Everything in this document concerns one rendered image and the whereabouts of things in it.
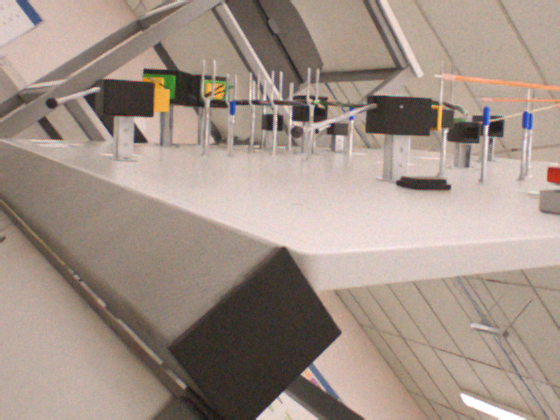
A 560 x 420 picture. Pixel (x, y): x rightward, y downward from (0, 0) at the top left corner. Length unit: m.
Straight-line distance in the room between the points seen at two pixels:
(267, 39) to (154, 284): 1.44
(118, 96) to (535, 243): 0.59
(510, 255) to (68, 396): 0.25
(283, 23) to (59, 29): 6.67
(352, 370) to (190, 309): 9.14
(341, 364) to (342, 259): 9.03
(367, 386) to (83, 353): 9.19
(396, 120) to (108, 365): 0.40
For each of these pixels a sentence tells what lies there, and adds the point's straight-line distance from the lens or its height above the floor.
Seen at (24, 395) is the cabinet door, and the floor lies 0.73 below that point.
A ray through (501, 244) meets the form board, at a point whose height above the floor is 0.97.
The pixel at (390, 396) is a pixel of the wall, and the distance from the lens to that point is 9.82.
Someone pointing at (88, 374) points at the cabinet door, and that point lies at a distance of 0.41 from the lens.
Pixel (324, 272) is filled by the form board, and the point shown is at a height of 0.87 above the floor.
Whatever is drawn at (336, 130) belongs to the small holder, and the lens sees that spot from 1.44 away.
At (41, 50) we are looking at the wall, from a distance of 8.27.
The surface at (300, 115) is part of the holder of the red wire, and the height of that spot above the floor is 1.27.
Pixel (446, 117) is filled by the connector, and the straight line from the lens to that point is 0.73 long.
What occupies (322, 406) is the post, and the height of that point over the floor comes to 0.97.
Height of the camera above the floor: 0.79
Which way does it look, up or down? 24 degrees up
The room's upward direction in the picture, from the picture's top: 50 degrees clockwise
